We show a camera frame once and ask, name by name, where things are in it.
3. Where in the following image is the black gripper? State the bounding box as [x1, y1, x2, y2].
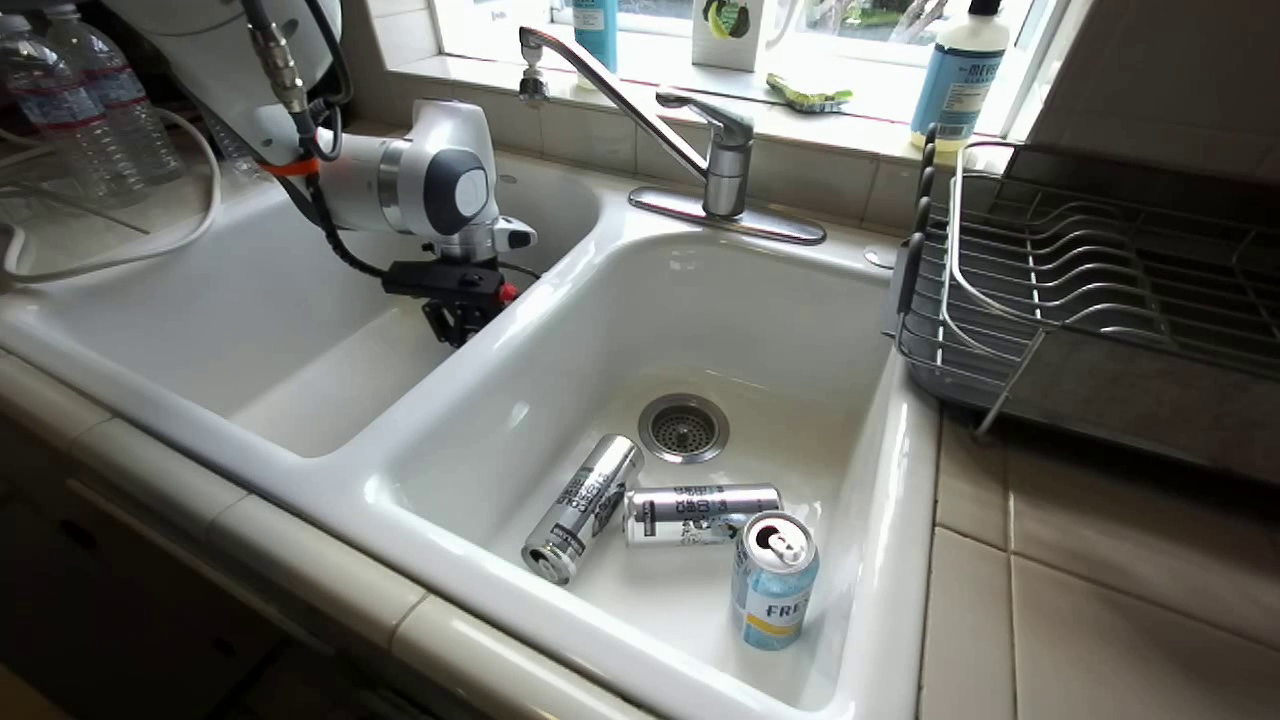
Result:
[378, 258, 520, 351]

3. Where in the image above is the white double basin sink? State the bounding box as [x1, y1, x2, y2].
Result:
[0, 131, 944, 720]

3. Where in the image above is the chrome sink faucet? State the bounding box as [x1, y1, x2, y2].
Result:
[515, 19, 832, 251]

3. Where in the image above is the tall soap bottle teal label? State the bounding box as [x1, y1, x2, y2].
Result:
[568, 0, 624, 77]

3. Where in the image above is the clear plastic water bottle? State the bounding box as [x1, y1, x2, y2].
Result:
[0, 12, 100, 203]
[43, 0, 182, 192]

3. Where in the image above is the small soap bottle blue label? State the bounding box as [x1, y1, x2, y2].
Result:
[909, 0, 1012, 141]

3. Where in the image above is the silver drink can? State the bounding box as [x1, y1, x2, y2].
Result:
[515, 427, 649, 590]
[620, 482, 789, 550]

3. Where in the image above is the metal drain strainer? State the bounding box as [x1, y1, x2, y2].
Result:
[630, 387, 735, 467]

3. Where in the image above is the white sill container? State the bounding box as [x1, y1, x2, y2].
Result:
[687, 0, 771, 77]

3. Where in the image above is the blue drink can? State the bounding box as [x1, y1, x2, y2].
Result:
[729, 510, 822, 657]

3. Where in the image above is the green sponge cloth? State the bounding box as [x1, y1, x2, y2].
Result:
[761, 72, 856, 122]

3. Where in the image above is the dark base cabinet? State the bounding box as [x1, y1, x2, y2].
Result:
[0, 412, 442, 720]

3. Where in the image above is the white power cord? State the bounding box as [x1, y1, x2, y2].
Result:
[0, 112, 226, 288]

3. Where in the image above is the white window frame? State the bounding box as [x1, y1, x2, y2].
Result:
[356, 0, 1083, 138]

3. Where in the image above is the grey wire dish rack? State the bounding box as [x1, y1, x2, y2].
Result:
[886, 126, 1280, 494]

